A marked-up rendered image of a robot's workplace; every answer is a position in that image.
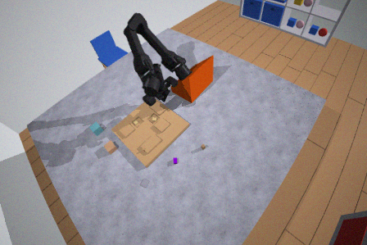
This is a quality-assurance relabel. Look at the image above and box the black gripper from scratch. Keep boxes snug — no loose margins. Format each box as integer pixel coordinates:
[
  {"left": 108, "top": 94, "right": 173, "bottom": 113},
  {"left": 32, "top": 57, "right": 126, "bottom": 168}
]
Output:
[{"left": 142, "top": 76, "right": 178, "bottom": 107}]

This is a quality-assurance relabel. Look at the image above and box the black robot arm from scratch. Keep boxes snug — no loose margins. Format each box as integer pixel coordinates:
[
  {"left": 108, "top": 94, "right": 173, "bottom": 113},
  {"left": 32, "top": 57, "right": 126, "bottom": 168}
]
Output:
[{"left": 123, "top": 12, "right": 192, "bottom": 97}]

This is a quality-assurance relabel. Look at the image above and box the dark grey bent rod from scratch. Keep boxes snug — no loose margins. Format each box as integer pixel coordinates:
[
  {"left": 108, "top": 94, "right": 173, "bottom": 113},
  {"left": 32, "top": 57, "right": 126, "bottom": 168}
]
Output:
[{"left": 141, "top": 179, "right": 149, "bottom": 187}]

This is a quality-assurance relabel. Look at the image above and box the teal cube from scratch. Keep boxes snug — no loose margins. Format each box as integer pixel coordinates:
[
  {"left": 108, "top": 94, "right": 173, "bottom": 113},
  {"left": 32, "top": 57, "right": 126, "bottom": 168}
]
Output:
[{"left": 89, "top": 122, "right": 104, "bottom": 136}]

